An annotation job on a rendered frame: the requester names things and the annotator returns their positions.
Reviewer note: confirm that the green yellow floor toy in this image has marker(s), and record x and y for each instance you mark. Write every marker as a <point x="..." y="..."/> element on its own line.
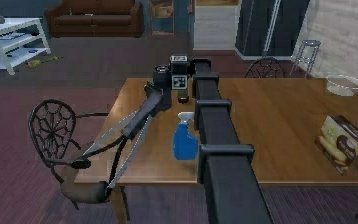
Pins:
<point x="40" y="62"/>

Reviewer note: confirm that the yellow brown food box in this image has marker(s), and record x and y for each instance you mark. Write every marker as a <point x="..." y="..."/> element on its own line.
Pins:
<point x="342" y="143"/>

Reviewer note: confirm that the brown sofa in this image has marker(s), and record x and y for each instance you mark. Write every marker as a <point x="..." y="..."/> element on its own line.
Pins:
<point x="95" y="20"/>

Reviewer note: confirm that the dark small jar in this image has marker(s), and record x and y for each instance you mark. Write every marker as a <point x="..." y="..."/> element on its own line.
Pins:
<point x="183" y="96"/>

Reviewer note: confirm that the white bowl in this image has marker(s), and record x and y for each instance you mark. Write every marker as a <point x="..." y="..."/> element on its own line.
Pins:
<point x="345" y="86"/>

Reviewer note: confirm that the brown wooden table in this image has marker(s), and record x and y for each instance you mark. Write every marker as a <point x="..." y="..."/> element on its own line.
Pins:
<point x="253" y="133"/>

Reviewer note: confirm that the white shelf table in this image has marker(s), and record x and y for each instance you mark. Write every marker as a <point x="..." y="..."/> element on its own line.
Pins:
<point x="12" y="41"/>

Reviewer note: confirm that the grey metal stool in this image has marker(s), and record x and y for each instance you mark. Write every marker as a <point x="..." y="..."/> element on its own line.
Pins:
<point x="307" y="55"/>

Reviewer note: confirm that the white cabinet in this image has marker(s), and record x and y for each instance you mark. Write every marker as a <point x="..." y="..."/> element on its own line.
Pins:
<point x="216" y="25"/>

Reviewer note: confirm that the blue shelf cabinet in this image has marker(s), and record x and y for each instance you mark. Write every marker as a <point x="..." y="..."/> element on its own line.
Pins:
<point x="162" y="16"/>

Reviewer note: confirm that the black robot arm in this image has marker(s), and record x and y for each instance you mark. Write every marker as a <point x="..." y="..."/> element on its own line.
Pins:
<point x="227" y="160"/>

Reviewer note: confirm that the blue spray bottle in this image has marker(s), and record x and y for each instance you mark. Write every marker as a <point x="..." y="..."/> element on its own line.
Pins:
<point x="184" y="141"/>

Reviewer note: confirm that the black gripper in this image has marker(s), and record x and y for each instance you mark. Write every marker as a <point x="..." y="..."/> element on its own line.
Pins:
<point x="155" y="100"/>

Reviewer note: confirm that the black fridge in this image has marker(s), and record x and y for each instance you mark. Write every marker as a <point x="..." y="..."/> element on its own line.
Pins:
<point x="270" y="26"/>

